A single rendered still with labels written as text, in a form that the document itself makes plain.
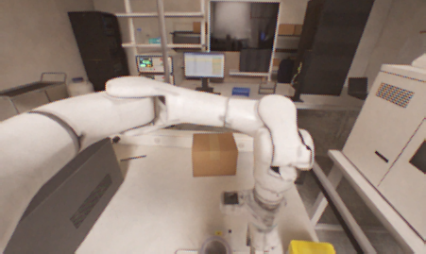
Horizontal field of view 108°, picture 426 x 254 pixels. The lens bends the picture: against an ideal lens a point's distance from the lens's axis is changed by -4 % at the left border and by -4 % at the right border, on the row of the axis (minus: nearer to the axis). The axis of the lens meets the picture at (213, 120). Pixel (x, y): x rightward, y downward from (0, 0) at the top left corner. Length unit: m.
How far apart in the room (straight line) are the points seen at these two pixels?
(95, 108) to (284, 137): 0.29
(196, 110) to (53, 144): 0.20
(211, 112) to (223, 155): 0.50
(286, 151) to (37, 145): 0.30
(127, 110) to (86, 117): 0.06
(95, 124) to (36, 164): 0.09
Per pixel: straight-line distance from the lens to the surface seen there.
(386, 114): 1.07
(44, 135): 0.25
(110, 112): 0.30
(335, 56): 2.39
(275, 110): 0.30
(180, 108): 0.32
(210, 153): 0.77
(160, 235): 0.74
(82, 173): 0.72
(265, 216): 0.38
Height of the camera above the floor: 1.54
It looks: 28 degrees down
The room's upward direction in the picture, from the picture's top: 1 degrees clockwise
